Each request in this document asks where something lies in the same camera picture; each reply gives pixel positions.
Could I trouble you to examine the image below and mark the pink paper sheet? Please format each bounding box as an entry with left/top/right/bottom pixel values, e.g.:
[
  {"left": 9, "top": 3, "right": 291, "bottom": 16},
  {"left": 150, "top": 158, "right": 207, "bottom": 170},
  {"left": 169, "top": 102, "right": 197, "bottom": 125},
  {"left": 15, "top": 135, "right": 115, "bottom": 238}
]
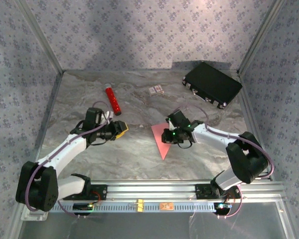
[{"left": 150, "top": 123, "right": 175, "bottom": 161}]

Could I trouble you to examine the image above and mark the red cylindrical tube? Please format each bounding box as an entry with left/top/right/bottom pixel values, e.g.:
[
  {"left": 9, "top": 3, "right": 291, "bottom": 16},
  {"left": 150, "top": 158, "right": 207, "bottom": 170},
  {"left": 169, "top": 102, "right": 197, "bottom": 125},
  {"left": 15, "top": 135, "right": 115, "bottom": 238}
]
[{"left": 104, "top": 84, "right": 122, "bottom": 117}]

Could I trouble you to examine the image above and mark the small playing card box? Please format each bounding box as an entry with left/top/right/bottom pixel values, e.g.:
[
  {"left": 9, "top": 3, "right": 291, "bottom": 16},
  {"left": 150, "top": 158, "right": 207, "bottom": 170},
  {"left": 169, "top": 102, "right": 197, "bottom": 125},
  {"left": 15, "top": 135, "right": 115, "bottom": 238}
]
[{"left": 148, "top": 84, "right": 164, "bottom": 97}]

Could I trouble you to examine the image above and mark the black hard case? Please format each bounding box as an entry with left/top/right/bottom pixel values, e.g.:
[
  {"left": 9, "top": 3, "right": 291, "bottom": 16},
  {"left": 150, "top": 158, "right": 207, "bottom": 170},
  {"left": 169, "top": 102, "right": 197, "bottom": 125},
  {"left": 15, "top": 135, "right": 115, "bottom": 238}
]
[{"left": 181, "top": 61, "right": 243, "bottom": 110}]

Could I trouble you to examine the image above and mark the black left controller board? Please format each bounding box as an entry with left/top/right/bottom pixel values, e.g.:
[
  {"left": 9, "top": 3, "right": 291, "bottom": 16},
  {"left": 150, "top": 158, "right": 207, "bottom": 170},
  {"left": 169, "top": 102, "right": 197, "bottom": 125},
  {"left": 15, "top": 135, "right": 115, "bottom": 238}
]
[{"left": 73, "top": 203, "right": 94, "bottom": 215}]

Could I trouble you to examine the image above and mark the black controller board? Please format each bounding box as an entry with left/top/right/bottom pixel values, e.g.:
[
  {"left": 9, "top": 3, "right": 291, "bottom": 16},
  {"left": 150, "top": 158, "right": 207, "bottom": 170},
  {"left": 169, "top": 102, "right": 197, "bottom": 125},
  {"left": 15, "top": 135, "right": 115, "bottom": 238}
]
[
  {"left": 73, "top": 203, "right": 94, "bottom": 215},
  {"left": 213, "top": 203, "right": 232, "bottom": 215}
]

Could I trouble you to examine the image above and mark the black right controller board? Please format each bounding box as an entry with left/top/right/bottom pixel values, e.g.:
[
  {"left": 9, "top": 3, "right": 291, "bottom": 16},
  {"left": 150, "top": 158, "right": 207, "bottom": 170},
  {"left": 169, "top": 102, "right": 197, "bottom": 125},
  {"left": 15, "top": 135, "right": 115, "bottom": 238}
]
[{"left": 213, "top": 203, "right": 232, "bottom": 215}]

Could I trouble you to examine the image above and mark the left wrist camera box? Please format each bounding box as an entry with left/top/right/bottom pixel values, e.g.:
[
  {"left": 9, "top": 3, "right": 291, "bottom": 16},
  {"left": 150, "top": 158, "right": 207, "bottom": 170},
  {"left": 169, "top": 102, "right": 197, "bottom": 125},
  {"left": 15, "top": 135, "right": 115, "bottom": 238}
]
[{"left": 101, "top": 111, "right": 113, "bottom": 125}]

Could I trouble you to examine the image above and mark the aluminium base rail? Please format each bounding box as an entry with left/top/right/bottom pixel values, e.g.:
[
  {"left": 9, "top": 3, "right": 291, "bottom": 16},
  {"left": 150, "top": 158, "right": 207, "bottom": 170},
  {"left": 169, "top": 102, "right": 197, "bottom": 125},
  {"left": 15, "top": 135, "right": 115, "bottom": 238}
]
[{"left": 17, "top": 181, "right": 287, "bottom": 203}]

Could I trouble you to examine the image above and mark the aluminium side rail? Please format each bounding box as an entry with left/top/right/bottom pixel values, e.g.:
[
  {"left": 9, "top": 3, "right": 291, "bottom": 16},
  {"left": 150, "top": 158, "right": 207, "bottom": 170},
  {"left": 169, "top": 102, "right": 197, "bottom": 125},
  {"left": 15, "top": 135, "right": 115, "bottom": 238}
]
[
  {"left": 29, "top": 72, "right": 63, "bottom": 182},
  {"left": 238, "top": 71, "right": 274, "bottom": 181}
]

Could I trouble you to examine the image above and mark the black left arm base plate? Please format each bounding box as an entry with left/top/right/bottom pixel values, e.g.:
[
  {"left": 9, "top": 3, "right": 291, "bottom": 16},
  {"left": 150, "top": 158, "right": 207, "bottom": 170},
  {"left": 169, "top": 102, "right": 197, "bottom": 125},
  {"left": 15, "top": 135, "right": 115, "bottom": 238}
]
[{"left": 62, "top": 184, "right": 108, "bottom": 201}]

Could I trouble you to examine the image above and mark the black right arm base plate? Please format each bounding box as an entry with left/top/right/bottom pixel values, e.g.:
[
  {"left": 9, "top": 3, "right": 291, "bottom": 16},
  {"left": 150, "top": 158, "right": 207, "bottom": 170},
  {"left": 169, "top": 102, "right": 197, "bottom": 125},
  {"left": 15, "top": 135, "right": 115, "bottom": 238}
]
[{"left": 195, "top": 184, "right": 241, "bottom": 200}]

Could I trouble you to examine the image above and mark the grey slotted cable duct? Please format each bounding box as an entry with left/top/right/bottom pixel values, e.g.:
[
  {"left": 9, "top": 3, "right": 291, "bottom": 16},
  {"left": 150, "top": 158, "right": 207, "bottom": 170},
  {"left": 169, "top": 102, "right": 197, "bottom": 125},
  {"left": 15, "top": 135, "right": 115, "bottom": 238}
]
[{"left": 49, "top": 202, "right": 219, "bottom": 214}]

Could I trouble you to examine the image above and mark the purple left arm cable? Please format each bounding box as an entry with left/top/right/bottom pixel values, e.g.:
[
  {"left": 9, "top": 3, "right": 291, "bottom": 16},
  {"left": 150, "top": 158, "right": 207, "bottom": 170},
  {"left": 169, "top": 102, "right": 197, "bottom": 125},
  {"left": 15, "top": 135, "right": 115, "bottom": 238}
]
[{"left": 26, "top": 101, "right": 114, "bottom": 219}]

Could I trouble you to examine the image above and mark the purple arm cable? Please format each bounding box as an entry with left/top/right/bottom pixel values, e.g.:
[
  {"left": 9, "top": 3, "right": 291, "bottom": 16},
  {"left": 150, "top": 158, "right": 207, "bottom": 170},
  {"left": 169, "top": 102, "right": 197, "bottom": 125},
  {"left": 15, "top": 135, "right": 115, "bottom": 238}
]
[
  {"left": 26, "top": 101, "right": 114, "bottom": 219},
  {"left": 173, "top": 103, "right": 275, "bottom": 219}
]

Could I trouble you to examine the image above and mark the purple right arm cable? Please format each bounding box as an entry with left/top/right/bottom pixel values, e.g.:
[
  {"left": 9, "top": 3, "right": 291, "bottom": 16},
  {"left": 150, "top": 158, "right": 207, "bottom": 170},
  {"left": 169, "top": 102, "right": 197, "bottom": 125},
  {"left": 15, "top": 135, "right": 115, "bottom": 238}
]
[{"left": 173, "top": 103, "right": 275, "bottom": 219}]

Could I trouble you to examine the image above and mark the grey metal bracket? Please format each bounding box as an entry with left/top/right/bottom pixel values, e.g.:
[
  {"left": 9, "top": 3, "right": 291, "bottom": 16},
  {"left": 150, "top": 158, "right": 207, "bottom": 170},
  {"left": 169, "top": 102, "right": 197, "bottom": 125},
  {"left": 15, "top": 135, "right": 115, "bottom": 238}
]
[{"left": 21, "top": 208, "right": 50, "bottom": 222}]

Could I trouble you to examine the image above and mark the aluminium frame post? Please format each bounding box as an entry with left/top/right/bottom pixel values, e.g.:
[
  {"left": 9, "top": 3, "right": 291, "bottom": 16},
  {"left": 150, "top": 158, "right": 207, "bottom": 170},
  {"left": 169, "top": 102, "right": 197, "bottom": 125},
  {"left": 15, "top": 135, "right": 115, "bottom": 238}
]
[
  {"left": 238, "top": 0, "right": 287, "bottom": 75},
  {"left": 14, "top": 0, "right": 64, "bottom": 75}
]

